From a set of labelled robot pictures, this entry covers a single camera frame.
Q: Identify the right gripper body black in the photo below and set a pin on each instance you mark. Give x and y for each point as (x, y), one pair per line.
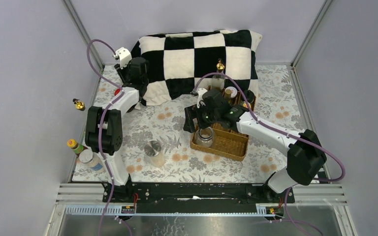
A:
(206, 116)

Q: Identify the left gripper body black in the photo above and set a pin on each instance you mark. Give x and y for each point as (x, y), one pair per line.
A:
(122, 74)

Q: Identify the small yellow oil bottle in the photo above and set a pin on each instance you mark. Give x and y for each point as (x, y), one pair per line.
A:
(227, 94)

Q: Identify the red lid chili sauce jar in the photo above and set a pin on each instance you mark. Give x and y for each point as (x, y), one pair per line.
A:
(118, 91)

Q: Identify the white lid brown sauce jar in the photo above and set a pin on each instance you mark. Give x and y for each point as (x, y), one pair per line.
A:
(234, 91)

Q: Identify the glass cruet gold spout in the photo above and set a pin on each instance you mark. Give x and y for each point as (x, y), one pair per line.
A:
(218, 80)

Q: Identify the glass jar silver lid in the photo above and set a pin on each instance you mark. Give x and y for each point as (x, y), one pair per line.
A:
(205, 137)

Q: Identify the black cap shaker bottle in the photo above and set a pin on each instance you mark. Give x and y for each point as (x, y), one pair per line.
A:
(250, 96)

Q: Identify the woven wicker tray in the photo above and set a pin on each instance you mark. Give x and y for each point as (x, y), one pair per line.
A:
(229, 143)

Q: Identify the reflected cruet gold spout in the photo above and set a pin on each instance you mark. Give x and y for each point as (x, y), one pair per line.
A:
(79, 105)

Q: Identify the reflected green bottle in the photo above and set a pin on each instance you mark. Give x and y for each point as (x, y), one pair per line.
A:
(76, 147)

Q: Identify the reflected jar white lid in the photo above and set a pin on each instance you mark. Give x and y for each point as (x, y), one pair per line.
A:
(91, 160)

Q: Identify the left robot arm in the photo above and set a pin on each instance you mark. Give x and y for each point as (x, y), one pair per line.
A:
(104, 126)

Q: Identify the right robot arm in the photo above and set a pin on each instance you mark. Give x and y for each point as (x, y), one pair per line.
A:
(302, 149)

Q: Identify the black white checkered pillow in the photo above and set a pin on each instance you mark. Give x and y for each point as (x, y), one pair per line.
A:
(179, 62)

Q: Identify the floral tablecloth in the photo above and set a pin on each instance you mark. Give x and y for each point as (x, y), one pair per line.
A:
(276, 103)

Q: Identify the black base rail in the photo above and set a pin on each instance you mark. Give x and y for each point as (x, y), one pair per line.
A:
(183, 197)

